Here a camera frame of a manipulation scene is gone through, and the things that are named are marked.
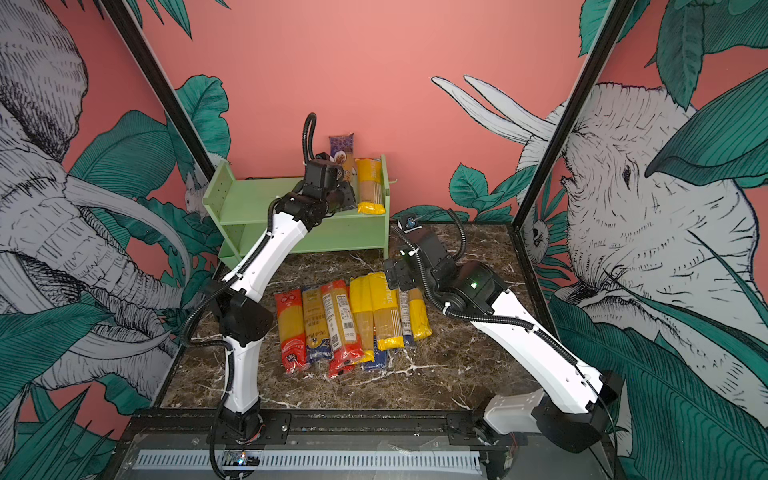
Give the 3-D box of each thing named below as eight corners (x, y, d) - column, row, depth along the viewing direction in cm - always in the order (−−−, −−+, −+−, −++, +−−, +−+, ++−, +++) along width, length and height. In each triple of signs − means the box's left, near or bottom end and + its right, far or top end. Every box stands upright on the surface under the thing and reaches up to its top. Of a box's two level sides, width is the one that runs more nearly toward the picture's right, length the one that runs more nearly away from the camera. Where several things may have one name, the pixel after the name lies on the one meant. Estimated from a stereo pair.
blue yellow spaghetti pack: (310, 365, 86) (307, 361, 83) (301, 296, 100) (299, 291, 97) (333, 359, 87) (331, 354, 84) (321, 291, 101) (320, 286, 99)
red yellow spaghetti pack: (284, 377, 83) (280, 372, 80) (279, 299, 99) (276, 293, 96) (311, 369, 85) (308, 364, 82) (302, 294, 101) (299, 288, 98)
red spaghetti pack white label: (332, 376, 84) (327, 368, 79) (323, 295, 101) (319, 284, 96) (365, 368, 86) (364, 360, 80) (351, 289, 103) (349, 278, 97)
